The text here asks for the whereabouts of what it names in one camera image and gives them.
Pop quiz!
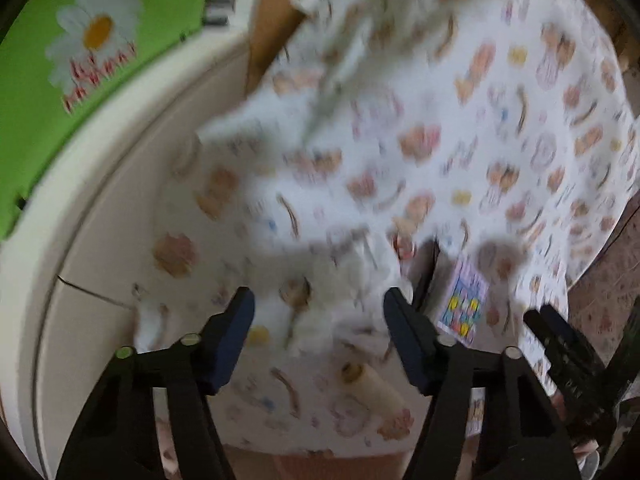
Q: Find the beige paper roll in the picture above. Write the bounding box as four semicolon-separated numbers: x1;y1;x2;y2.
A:
340;360;407;417

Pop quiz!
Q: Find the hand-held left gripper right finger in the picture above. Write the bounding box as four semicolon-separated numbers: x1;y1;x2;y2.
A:
382;287;583;480

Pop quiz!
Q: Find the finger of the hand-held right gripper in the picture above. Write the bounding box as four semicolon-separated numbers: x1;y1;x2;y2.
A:
522;303;598;378

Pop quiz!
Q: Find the white tissue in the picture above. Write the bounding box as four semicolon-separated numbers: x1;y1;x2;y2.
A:
280;240;416;356

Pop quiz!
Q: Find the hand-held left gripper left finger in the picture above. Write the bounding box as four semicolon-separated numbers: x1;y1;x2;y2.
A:
55;286;257;480

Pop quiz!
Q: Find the green daisy-print storage box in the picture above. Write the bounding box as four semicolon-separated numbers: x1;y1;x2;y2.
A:
0;0;217;242

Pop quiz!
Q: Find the bear-print tablecloth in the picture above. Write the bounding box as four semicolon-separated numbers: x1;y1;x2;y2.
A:
132;0;640;458

